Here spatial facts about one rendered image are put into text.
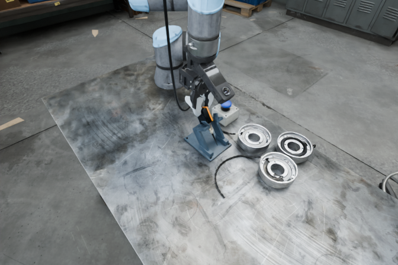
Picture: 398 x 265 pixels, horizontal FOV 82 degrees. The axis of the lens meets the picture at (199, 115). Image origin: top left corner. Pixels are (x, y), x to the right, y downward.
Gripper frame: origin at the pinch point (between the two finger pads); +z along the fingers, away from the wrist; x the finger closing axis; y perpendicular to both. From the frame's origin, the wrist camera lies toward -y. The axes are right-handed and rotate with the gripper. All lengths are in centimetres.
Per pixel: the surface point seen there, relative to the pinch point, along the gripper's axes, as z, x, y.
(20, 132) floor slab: 103, 56, 151
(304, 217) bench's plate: 9.6, -0.7, -37.9
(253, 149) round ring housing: 8.2, -6.6, -16.5
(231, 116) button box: 8.7, -12.9, -2.1
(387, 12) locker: 52, -333, 17
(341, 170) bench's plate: 9.5, -21.9, -38.5
